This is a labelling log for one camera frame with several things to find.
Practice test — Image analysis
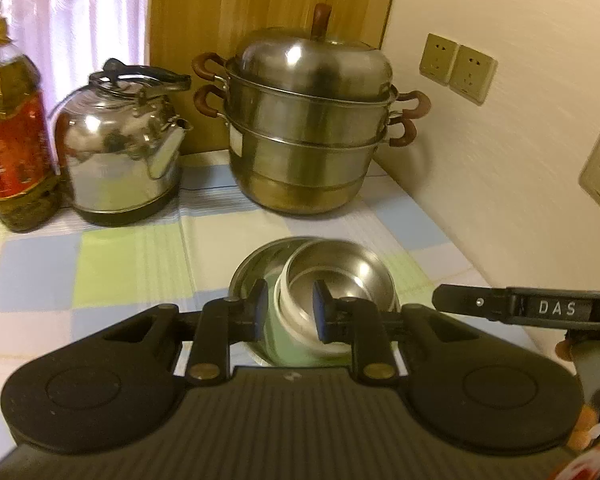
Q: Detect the cream plastic bowl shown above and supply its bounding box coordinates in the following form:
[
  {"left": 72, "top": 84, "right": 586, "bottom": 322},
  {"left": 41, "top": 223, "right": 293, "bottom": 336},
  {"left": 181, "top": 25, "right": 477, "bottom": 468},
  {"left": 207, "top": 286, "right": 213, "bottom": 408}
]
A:
[{"left": 276, "top": 260, "right": 350, "bottom": 360}]

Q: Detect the small steel bowl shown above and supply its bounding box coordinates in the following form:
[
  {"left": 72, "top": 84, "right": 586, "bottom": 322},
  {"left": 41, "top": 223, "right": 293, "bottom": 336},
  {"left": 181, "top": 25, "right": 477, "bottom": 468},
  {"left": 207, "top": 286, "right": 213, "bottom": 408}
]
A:
[{"left": 280, "top": 238, "right": 400, "bottom": 348}]

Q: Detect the green rectangular tray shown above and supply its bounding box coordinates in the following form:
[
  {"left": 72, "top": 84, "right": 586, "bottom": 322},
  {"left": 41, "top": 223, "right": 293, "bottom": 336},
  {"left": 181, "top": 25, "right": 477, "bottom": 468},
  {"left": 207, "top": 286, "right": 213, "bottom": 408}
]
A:
[{"left": 259, "top": 306, "right": 351, "bottom": 367}]

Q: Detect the large steel plate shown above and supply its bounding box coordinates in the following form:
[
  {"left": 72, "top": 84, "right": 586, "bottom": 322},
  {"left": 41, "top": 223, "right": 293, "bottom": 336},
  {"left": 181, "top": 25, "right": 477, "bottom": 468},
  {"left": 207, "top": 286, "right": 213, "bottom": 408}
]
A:
[{"left": 226, "top": 235, "right": 406, "bottom": 369}]

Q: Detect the white ceramic bowl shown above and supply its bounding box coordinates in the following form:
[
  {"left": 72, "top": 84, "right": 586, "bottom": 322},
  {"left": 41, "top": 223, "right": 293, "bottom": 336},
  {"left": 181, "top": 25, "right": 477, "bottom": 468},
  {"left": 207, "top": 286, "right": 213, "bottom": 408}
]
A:
[{"left": 274, "top": 275, "right": 340, "bottom": 356}]

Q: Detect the person's right hand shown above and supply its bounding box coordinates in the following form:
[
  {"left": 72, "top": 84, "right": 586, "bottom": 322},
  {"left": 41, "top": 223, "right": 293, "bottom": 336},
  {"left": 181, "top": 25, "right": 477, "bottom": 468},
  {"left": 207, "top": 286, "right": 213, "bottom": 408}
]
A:
[{"left": 555, "top": 338, "right": 600, "bottom": 452}]

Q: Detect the plaid pastel tablecloth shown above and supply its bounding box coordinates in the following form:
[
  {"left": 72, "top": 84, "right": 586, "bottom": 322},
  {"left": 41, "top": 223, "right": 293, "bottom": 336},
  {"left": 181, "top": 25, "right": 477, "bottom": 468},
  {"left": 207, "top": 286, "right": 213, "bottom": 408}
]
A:
[{"left": 0, "top": 151, "right": 483, "bottom": 459}]

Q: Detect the stainless steel kettle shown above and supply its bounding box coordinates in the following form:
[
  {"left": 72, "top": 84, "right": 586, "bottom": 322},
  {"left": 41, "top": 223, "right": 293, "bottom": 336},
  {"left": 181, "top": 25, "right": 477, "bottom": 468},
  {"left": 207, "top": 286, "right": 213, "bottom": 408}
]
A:
[{"left": 48, "top": 58, "right": 192, "bottom": 226}]

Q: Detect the stainless steel steamer pot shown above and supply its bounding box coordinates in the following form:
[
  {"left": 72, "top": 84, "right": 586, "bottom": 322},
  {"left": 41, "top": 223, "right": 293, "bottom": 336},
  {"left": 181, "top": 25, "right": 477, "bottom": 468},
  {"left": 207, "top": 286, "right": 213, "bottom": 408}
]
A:
[{"left": 192, "top": 3, "right": 431, "bottom": 216}]

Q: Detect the cooking oil bottle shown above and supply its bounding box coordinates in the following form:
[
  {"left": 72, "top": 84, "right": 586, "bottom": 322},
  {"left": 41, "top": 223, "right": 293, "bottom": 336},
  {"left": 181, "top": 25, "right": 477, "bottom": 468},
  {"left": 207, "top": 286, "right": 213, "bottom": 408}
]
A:
[{"left": 0, "top": 18, "right": 61, "bottom": 233}]

